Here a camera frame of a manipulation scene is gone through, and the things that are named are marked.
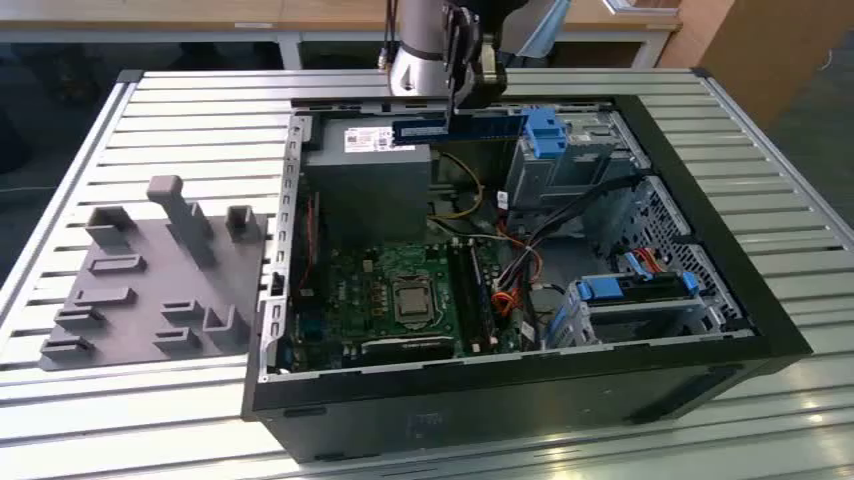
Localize CPU in silver socket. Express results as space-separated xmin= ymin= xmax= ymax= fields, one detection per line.
xmin=390 ymin=273 xmax=441 ymax=330

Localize wooden cabinet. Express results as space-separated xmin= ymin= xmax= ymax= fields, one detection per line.
xmin=657 ymin=0 xmax=854 ymax=132

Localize green motherboard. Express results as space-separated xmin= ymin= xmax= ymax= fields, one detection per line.
xmin=284 ymin=237 xmax=533 ymax=374

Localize pale blue teach pendant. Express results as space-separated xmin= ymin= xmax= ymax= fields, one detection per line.
xmin=517 ymin=0 xmax=561 ymax=57

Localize grey parts rack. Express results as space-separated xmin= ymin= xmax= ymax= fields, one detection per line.
xmin=38 ymin=174 xmax=280 ymax=373

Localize hard disk in blue carrier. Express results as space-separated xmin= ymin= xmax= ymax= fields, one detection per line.
xmin=572 ymin=272 xmax=701 ymax=305

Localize white framed desk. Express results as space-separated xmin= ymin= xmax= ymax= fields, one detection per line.
xmin=0 ymin=18 xmax=677 ymax=71

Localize grey power supply unit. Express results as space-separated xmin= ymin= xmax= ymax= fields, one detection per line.
xmin=304 ymin=117 xmax=437 ymax=244

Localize silver disk bay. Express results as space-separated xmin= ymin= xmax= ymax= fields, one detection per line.
xmin=544 ymin=272 xmax=751 ymax=350

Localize thick black cable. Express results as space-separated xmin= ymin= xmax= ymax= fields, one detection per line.
xmin=525 ymin=174 xmax=644 ymax=247

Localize black graphics card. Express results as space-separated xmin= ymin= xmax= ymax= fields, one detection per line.
xmin=360 ymin=335 xmax=457 ymax=365

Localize orange wire bundle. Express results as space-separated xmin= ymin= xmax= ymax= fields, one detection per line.
xmin=492 ymin=292 xmax=530 ymax=320

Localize blue RAM stick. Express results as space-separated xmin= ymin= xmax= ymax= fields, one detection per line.
xmin=392 ymin=113 xmax=525 ymax=147

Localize blue disk carrier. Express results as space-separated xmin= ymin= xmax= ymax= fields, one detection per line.
xmin=524 ymin=107 xmax=572 ymax=160

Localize black empty RAM slot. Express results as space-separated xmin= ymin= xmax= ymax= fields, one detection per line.
xmin=448 ymin=238 xmax=486 ymax=355

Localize blue and orange wires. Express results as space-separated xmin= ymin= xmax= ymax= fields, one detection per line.
xmin=625 ymin=247 xmax=677 ymax=282

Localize silver drive cage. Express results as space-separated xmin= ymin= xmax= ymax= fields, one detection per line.
xmin=504 ymin=112 xmax=654 ymax=221

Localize black open PC case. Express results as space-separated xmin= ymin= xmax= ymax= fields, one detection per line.
xmin=239 ymin=93 xmax=815 ymax=464

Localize yellow wire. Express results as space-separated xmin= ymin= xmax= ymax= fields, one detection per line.
xmin=429 ymin=152 xmax=488 ymax=221

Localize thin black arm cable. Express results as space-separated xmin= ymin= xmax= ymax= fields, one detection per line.
xmin=377 ymin=0 xmax=404 ymax=72

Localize round grey speaker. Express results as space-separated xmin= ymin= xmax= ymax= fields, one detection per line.
xmin=530 ymin=283 xmax=570 ymax=322

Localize thin red wire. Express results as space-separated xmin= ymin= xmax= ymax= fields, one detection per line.
xmin=297 ymin=197 xmax=321 ymax=297

